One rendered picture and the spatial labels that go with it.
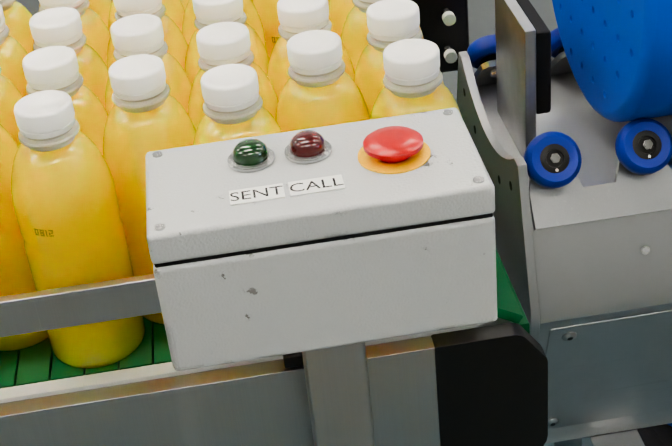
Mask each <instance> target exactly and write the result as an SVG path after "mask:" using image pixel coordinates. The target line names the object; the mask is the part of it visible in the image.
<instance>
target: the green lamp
mask: <svg viewBox="0 0 672 446"><path fill-rule="evenodd" d="M232 156H233V161H234V162H235V163H236V164H238V165H242V166H253V165H257V164H260V163H262V162H264V161H265V160H267V158H268V157H269V151H268V148H267V146H266V144H265V143H264V142H262V141H260V140H258V139H245V140H242V141H240V142H239V143H238V144H237V145H236V146H235V147H234V148H233V154H232Z"/></svg>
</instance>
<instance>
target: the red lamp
mask: <svg viewBox="0 0 672 446"><path fill-rule="evenodd" d="M325 148H326V144H325V140H324V138H323V136H322V135H321V134H319V133H318V132H316V131H312V130H306V131H301V132H299V133H297V134H295V135H294V136H293V137H292V139H291V140H290V152H291V153H292V154H293V155H295V156H297V157H313V156H316V155H319V154H321V153H322V152H323V151H324V150H325Z"/></svg>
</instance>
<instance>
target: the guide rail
mask: <svg viewBox="0 0 672 446"><path fill-rule="evenodd" d="M156 313H162V311H161V306H160V301H159V296H158V291H157V286H156V282H155V277H154V274H147V275H140V276H134V277H127V278H121V279H114V280H107V281H101V282H94V283H88V284H81V285H74V286H68V287H61V288H55V289H48V290H41V291H35V292H28V293H22V294H15V295H8V296H2V297H0V337H6V336H13V335H19V334H26V333H32V332H39V331H45V330H52V329H58V328H65V327H71V326H78V325H84V324H91V323H97V322H104V321H110V320H117V319H123V318H130V317H136V316H143V315H149V314H156Z"/></svg>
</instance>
